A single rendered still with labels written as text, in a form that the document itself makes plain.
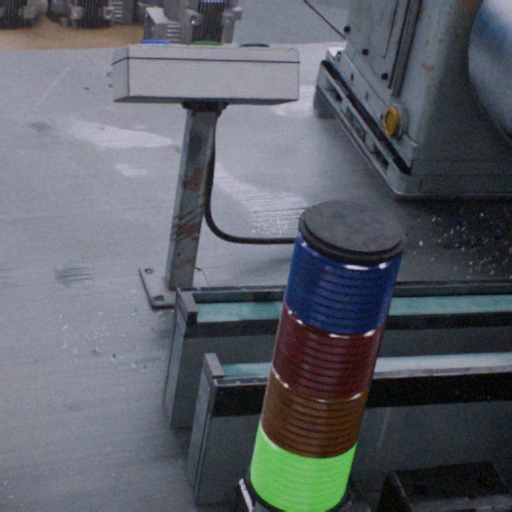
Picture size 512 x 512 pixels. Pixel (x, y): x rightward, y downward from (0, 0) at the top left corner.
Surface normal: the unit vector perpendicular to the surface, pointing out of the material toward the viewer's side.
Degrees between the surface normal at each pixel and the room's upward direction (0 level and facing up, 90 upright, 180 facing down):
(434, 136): 90
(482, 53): 92
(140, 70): 60
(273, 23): 0
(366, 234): 0
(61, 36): 0
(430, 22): 90
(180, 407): 90
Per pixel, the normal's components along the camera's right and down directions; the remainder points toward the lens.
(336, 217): 0.15, -0.84
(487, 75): -0.96, 0.10
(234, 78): 0.31, 0.04
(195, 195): 0.27, 0.54
